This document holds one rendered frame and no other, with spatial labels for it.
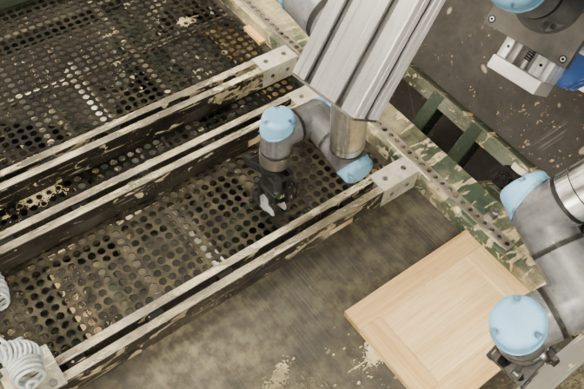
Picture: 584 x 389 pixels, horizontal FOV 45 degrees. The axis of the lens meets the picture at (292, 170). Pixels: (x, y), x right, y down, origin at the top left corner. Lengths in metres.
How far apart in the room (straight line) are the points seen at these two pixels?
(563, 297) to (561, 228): 0.09
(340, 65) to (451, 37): 2.24
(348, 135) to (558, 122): 1.42
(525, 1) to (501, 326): 0.69
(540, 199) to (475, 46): 1.88
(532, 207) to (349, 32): 0.45
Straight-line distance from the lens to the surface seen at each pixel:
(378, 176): 1.84
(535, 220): 1.02
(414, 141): 1.98
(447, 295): 1.75
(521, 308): 0.99
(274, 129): 1.50
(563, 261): 1.02
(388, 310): 1.69
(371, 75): 0.66
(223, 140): 1.88
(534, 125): 2.74
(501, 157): 2.59
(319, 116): 1.56
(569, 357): 1.75
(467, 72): 2.86
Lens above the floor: 2.58
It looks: 52 degrees down
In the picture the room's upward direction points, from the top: 91 degrees counter-clockwise
